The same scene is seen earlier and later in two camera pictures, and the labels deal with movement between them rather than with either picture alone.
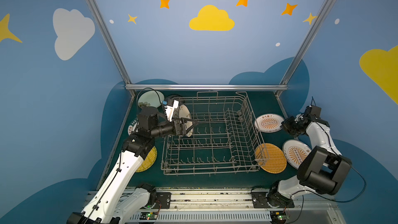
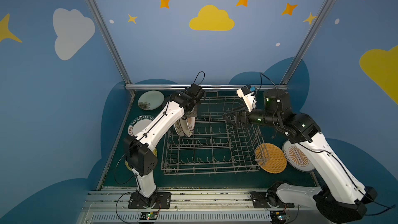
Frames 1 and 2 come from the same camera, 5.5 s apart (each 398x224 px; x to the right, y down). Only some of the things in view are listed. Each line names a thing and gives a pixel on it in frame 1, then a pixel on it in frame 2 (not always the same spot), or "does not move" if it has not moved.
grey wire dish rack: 227,138 does not move
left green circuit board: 148,215 does not move
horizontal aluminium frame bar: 205,87 does not move
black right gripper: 287,126 to 242,117
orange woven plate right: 271,158 does not move
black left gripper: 181,126 to 191,112
